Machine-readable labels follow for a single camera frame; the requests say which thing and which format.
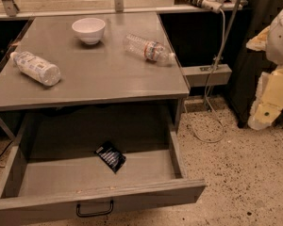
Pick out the grey open top drawer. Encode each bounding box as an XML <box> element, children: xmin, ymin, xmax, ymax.
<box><xmin>0</xmin><ymin>103</ymin><xmax>206</xmax><ymax>226</ymax></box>

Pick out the clear plastic water bottle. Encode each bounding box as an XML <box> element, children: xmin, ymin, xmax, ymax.
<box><xmin>123</xmin><ymin>34</ymin><xmax>175</xmax><ymax>65</ymax></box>

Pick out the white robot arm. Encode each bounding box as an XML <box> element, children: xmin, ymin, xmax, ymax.
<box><xmin>246</xmin><ymin>9</ymin><xmax>283</xmax><ymax>130</ymax></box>

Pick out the dark blue rxbar wrapper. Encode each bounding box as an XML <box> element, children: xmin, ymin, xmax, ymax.
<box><xmin>94</xmin><ymin>141</ymin><xmax>126</xmax><ymax>173</ymax></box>

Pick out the black drawer handle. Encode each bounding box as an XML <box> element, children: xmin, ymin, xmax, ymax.
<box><xmin>76</xmin><ymin>201</ymin><xmax>114</xmax><ymax>218</ymax></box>

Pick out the white cable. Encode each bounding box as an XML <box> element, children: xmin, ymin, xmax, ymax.
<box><xmin>184</xmin><ymin>8</ymin><xmax>226</xmax><ymax>144</ymax></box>

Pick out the white labelled plastic bottle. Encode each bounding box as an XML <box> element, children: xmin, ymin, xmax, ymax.
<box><xmin>10</xmin><ymin>51</ymin><xmax>61</xmax><ymax>87</ymax></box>

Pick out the metal shelf rail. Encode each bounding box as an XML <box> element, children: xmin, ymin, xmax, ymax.
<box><xmin>0</xmin><ymin>0</ymin><xmax>249</xmax><ymax>20</ymax></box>

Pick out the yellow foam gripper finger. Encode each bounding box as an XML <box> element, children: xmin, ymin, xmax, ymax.
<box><xmin>246</xmin><ymin>26</ymin><xmax>283</xmax><ymax>130</ymax></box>

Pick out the thin metal pole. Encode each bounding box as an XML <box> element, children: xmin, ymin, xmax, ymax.
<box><xmin>204</xmin><ymin>0</ymin><xmax>241</xmax><ymax>111</ymax></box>

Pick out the grey metal box bracket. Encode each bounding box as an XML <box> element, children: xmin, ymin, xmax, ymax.
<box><xmin>183</xmin><ymin>64</ymin><xmax>232</xmax><ymax>88</ymax></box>

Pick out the white ceramic bowl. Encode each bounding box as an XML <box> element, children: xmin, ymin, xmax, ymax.
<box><xmin>72</xmin><ymin>18</ymin><xmax>106</xmax><ymax>45</ymax></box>

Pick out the grey metal counter cabinet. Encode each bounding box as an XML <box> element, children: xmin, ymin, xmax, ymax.
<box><xmin>0</xmin><ymin>12</ymin><xmax>189</xmax><ymax>130</ymax></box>

